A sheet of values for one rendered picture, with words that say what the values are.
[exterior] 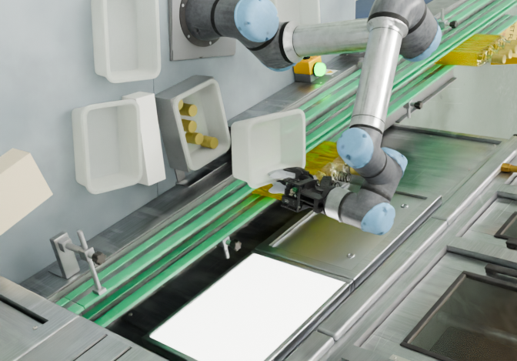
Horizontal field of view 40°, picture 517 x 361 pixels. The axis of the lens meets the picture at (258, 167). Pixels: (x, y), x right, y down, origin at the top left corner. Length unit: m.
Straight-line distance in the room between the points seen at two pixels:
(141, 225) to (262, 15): 0.64
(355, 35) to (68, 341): 1.05
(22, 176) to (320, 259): 0.80
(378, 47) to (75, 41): 0.73
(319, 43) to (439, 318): 0.76
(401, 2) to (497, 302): 0.74
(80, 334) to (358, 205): 0.69
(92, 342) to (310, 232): 0.96
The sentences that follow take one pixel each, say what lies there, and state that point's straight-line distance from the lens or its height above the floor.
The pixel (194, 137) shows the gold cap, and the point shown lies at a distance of 2.00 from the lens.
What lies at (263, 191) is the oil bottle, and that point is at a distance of 2.06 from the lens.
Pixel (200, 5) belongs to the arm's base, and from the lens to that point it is 1.97.
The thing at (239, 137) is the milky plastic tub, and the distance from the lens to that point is 1.73.
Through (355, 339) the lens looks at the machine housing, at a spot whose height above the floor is 1.43.
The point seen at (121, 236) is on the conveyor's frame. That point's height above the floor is 0.83.
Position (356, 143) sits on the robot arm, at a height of 1.43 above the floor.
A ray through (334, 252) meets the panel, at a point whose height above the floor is 1.20.
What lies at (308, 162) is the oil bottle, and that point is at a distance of 2.09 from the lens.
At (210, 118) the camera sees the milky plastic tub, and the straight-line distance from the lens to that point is 2.06.
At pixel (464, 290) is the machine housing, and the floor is 1.55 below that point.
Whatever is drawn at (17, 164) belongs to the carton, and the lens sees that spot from 1.66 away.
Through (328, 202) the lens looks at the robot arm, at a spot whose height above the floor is 1.32.
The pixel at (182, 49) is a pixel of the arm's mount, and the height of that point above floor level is 0.76.
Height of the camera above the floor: 2.24
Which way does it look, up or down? 40 degrees down
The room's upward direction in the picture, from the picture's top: 102 degrees clockwise
